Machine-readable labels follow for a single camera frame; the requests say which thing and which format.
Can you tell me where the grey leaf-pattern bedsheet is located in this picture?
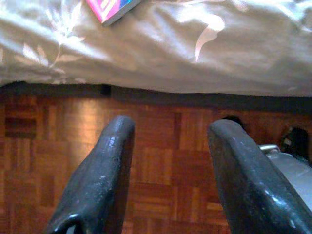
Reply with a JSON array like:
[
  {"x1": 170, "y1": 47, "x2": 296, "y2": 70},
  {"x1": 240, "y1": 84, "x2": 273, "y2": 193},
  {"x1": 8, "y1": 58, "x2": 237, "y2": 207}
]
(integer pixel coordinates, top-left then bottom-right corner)
[{"x1": 0, "y1": 0, "x2": 312, "y2": 97}]

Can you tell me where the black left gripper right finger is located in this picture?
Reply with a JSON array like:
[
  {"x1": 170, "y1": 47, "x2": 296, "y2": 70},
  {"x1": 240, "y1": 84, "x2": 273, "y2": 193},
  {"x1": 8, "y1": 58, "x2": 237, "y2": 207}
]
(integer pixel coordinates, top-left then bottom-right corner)
[{"x1": 206, "y1": 119, "x2": 312, "y2": 234}]

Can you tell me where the silver robot left leg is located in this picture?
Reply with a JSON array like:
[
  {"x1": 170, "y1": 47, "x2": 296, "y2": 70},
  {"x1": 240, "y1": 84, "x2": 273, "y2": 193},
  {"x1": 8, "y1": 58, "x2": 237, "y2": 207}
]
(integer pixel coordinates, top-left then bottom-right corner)
[{"x1": 258, "y1": 144, "x2": 312, "y2": 204}]

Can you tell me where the black robot right foot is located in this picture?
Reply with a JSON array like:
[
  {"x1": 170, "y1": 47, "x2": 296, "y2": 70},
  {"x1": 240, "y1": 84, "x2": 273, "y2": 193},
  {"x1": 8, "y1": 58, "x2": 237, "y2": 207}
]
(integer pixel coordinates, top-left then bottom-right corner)
[{"x1": 280, "y1": 126, "x2": 312, "y2": 164}]

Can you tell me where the pink book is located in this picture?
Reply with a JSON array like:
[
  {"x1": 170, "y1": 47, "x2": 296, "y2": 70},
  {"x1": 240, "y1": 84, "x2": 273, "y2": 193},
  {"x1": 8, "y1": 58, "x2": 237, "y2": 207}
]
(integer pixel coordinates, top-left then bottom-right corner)
[{"x1": 85, "y1": 0, "x2": 142, "y2": 27}]

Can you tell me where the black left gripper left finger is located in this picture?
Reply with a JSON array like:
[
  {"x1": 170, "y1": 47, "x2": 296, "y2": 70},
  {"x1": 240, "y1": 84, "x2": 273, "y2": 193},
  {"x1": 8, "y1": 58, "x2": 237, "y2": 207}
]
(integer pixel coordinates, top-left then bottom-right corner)
[{"x1": 46, "y1": 116, "x2": 136, "y2": 234}]

